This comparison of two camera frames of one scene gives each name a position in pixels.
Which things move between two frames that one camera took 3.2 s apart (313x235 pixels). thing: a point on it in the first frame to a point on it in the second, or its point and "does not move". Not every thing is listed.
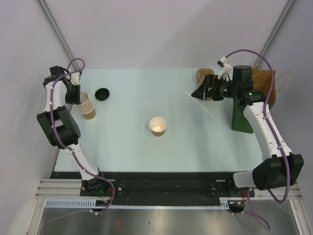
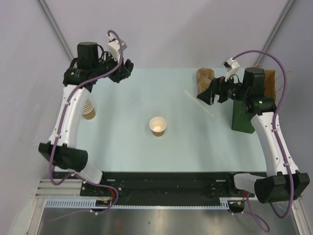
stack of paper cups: [86, 107] does not move
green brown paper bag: [262, 81] does not move
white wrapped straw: [198, 103] does not move
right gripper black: [211, 81] to [220, 85]
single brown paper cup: [158, 125] does not move
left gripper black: [76, 99] to [120, 74]
